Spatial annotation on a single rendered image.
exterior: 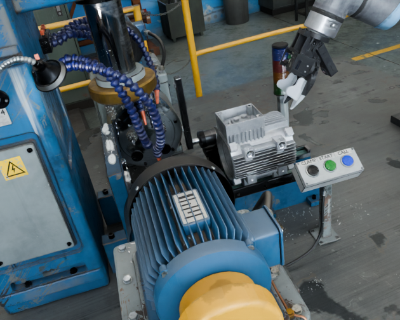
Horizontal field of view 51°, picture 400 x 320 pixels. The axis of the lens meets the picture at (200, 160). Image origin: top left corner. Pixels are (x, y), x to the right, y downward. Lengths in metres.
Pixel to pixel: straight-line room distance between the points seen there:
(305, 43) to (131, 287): 0.77
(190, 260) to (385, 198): 1.06
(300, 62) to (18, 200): 0.79
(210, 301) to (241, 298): 0.03
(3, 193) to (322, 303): 0.83
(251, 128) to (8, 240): 0.72
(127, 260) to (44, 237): 0.39
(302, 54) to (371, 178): 0.59
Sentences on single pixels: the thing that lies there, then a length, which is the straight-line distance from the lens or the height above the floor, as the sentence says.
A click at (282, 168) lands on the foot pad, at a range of 1.31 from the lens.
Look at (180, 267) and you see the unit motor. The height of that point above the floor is 1.34.
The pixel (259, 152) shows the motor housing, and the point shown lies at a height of 1.05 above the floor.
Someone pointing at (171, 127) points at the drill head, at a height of 1.05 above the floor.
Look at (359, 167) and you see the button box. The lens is 1.19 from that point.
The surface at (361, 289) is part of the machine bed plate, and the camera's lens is 1.22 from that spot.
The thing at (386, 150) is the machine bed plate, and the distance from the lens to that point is 1.74.
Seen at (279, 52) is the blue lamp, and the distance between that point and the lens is 1.57.
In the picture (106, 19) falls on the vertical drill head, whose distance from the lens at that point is 1.07.
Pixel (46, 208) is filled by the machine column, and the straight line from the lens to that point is 1.11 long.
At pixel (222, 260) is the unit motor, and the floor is 1.34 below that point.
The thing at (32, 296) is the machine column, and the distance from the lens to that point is 1.31.
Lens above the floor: 1.72
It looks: 32 degrees down
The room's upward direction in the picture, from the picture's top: 10 degrees counter-clockwise
